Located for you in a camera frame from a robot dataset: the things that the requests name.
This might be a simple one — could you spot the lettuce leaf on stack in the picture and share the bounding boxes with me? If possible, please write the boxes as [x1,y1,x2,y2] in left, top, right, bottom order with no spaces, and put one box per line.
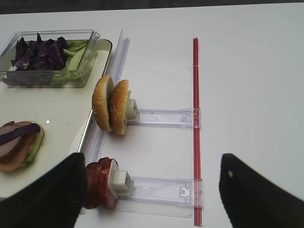
[22,128,44,166]

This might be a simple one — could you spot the clear right guide rail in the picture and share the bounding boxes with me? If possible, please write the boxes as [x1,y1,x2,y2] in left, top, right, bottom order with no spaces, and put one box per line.
[80,28,131,214]

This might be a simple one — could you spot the clear plastic container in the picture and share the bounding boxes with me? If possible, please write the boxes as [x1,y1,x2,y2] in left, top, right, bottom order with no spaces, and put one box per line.
[0,29,100,88]

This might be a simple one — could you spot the green lettuce leaves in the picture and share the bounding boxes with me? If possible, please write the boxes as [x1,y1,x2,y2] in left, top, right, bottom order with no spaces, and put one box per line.
[50,40,88,86]

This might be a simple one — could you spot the purple cabbage pieces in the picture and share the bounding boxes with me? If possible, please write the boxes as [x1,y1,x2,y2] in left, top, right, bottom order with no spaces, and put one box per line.
[11,34,68,71]

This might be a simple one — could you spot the clear bun pusher track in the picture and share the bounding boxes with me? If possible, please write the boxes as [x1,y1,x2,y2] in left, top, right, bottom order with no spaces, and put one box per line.
[128,108,201,129]

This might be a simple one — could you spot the sesame bun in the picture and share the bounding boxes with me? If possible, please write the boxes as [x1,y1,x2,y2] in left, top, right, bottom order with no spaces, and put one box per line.
[109,80,129,135]
[92,75,114,132]

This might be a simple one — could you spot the white metal tray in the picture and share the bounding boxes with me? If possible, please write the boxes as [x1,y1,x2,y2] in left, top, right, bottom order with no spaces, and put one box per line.
[0,39,112,198]

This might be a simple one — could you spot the right red rail strip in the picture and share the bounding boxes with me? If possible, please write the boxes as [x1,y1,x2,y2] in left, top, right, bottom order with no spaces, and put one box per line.
[193,38,203,227]

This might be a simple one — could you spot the clear meat pusher track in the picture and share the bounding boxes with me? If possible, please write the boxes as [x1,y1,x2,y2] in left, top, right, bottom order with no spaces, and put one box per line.
[118,177,203,208]

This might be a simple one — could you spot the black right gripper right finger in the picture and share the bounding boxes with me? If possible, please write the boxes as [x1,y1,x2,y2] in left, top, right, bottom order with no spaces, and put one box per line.
[219,153,304,228]

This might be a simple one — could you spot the white meat pusher block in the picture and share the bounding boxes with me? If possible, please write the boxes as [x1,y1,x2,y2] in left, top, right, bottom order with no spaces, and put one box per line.
[107,160,133,200]

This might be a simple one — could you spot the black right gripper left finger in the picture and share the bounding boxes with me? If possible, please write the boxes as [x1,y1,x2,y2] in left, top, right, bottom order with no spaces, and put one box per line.
[0,153,86,228]

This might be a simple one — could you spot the sliced meat patties stack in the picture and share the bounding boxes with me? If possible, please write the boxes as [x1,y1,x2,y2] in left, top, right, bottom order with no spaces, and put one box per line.
[84,157,118,210]

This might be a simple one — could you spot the white bun pusher block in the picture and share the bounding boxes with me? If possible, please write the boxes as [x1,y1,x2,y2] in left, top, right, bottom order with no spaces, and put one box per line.
[124,90,139,123]

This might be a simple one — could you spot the ham slice on stack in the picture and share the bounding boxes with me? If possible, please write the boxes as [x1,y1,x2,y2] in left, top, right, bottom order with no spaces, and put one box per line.
[0,121,42,173]

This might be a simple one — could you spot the purple cabbage strip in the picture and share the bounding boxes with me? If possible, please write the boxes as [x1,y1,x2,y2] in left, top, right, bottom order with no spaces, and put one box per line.
[0,123,41,145]

